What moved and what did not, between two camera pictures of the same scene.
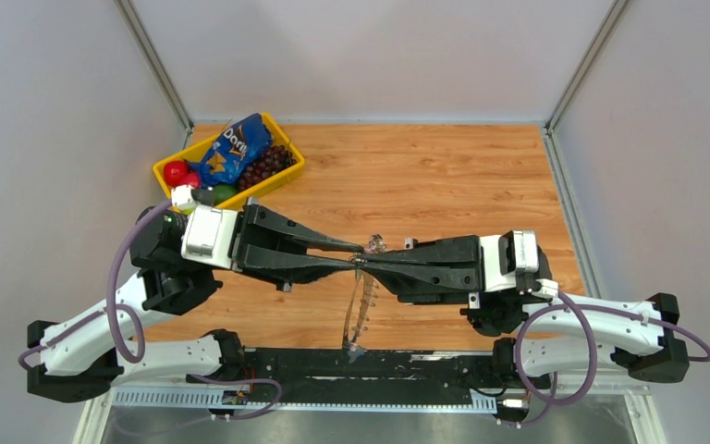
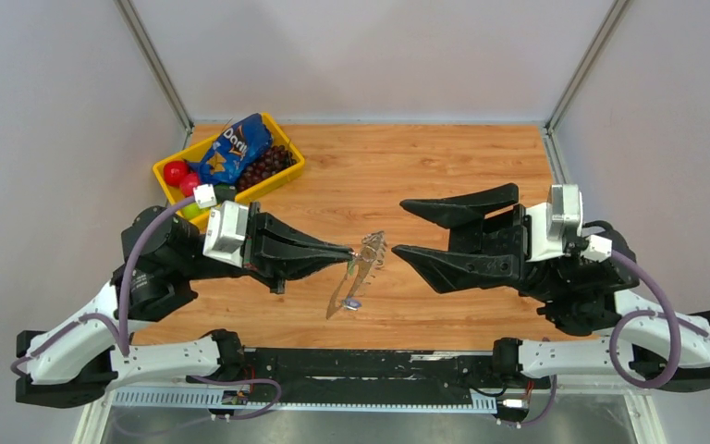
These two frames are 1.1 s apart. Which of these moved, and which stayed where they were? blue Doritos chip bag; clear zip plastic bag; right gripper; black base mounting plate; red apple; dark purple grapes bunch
Moved: clear zip plastic bag; right gripper
Stayed: dark purple grapes bunch; black base mounting plate; blue Doritos chip bag; red apple
